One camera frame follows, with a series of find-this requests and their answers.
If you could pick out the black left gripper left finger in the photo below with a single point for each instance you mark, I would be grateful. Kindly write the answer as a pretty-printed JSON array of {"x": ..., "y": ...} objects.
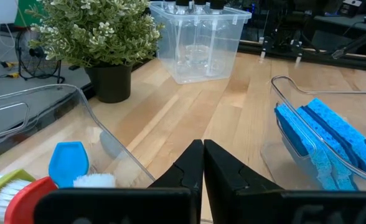
[{"x": 183, "y": 183}]

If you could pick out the red dish brush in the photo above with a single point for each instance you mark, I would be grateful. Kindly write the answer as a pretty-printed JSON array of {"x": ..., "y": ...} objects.
[{"x": 30, "y": 199}]

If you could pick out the black floor fan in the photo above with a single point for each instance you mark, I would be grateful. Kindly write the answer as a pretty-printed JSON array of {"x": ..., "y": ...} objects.
[{"x": 33, "y": 53}]

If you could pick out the green board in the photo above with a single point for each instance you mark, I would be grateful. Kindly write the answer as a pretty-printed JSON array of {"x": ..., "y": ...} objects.
[{"x": 25, "y": 12}]

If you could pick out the clear soap bottle black pump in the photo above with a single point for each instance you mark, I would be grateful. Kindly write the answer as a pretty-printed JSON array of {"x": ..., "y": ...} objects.
[
  {"x": 199, "y": 2},
  {"x": 216, "y": 4},
  {"x": 181, "y": 3}
]

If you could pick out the small green potted plant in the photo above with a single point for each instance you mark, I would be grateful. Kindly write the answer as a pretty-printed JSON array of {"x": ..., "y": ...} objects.
[{"x": 99, "y": 37}]

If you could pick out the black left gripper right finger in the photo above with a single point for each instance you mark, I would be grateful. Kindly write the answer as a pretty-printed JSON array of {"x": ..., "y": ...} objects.
[{"x": 229, "y": 186}]

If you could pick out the black aluminium rig frame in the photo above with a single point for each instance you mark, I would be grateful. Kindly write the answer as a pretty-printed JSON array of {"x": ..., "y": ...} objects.
[{"x": 320, "y": 57}]

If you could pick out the clear plastic bin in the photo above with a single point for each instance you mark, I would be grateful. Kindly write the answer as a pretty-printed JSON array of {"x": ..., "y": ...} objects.
[
  {"x": 30, "y": 124},
  {"x": 295, "y": 168},
  {"x": 201, "y": 46}
]

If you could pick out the yellow-green dish brush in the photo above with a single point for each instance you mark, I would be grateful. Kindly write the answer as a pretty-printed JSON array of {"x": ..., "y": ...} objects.
[{"x": 5, "y": 179}]

